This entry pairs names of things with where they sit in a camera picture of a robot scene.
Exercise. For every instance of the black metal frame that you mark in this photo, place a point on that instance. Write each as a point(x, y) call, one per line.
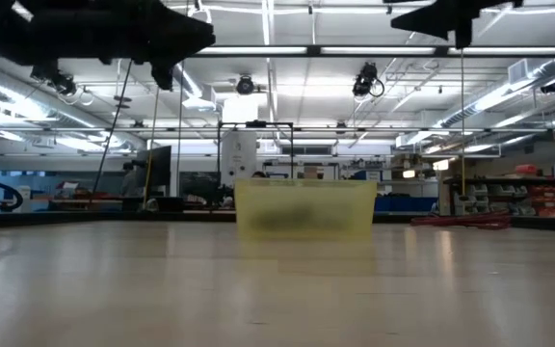
point(256, 124)

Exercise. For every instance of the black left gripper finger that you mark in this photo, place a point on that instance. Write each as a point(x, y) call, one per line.
point(163, 74)
point(171, 34)

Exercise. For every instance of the black computer monitor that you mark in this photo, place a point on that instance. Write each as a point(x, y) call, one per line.
point(157, 168)

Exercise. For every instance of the yellow translucent plastic bin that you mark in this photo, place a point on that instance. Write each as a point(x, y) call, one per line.
point(306, 193)

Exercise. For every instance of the white cylindrical tank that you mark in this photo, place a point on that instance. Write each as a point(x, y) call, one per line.
point(239, 159)

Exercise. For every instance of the dark storage shelf unit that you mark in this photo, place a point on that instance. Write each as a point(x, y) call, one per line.
point(480, 182)

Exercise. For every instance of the person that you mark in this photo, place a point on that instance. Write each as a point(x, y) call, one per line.
point(259, 174)

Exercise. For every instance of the black ceiling camera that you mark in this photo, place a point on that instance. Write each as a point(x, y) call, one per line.
point(552, 87)
point(63, 84)
point(365, 79)

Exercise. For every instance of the silver ventilation duct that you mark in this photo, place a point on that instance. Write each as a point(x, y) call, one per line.
point(188, 82)

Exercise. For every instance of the round black ceiling device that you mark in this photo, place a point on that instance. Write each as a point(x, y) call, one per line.
point(245, 85)

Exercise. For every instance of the blue bin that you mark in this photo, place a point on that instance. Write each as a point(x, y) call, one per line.
point(403, 203)

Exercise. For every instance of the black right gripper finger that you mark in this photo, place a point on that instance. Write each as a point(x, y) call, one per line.
point(464, 37)
point(446, 17)

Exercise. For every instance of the overhead LED light bar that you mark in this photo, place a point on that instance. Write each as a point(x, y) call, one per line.
point(316, 50)

